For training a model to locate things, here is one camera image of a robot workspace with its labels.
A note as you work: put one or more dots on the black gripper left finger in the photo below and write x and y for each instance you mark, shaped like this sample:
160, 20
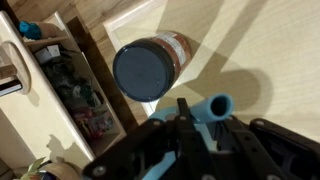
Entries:
133, 157

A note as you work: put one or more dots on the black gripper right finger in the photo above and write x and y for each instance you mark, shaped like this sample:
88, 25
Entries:
263, 150

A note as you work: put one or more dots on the teal plastic watering can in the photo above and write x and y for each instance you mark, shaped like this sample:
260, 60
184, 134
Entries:
206, 114

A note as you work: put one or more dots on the dark lidded red jar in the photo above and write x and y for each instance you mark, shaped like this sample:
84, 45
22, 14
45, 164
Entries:
145, 69

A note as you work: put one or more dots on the wooden shelf with clutter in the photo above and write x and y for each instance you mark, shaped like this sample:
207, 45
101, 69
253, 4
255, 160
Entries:
51, 104

